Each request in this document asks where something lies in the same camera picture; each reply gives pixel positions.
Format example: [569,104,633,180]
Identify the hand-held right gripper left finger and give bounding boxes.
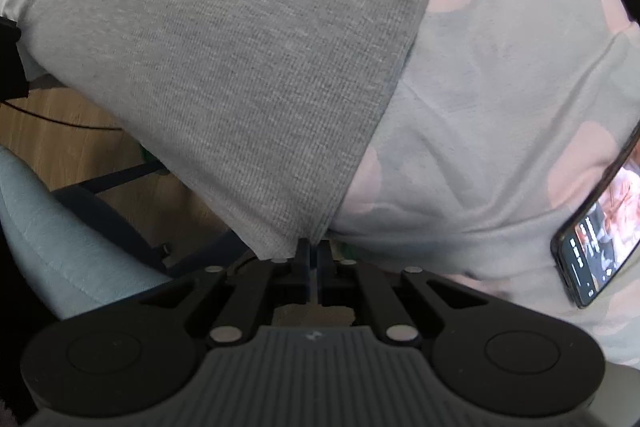
[141,238,312,348]

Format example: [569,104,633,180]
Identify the black cable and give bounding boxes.
[0,99,123,132]

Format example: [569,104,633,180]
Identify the grey and black shirt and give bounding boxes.
[17,0,483,260]

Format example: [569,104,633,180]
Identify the pink dotted bed cover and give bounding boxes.
[0,0,640,368]

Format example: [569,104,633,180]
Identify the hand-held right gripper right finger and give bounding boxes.
[316,239,490,348]

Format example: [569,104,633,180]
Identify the black smartphone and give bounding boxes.
[550,119,640,310]

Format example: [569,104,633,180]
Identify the dark chair base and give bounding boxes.
[52,159,251,280]

